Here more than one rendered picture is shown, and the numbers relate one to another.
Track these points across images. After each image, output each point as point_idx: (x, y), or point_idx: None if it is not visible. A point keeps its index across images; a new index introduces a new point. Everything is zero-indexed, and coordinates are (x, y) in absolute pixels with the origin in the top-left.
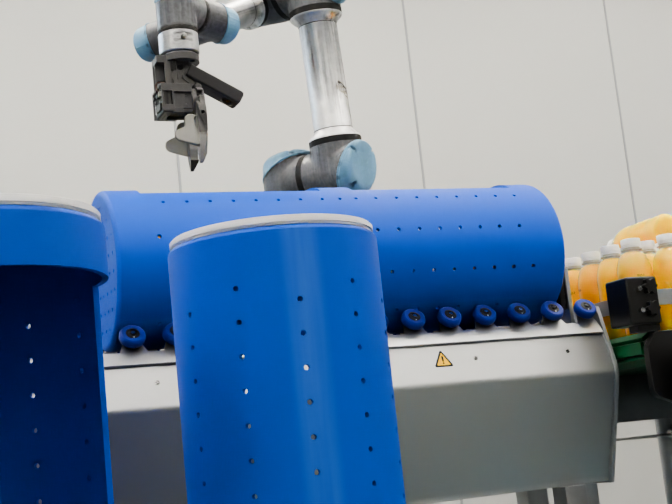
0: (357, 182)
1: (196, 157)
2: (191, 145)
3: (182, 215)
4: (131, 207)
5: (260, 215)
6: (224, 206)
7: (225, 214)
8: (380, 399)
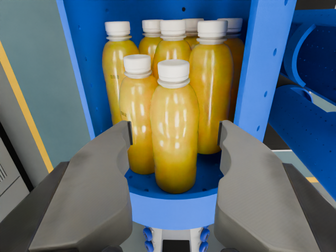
0: None
1: (125, 132)
2: (122, 171)
3: (265, 127)
4: None
5: (295, 5)
6: (276, 70)
7: (279, 69)
8: None
